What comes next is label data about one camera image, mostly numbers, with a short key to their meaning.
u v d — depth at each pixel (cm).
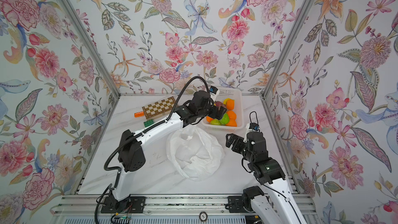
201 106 65
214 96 73
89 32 88
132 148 48
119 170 55
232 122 98
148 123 104
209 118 73
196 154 90
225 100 109
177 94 126
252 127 65
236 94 113
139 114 108
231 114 101
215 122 97
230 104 107
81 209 76
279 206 44
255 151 53
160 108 110
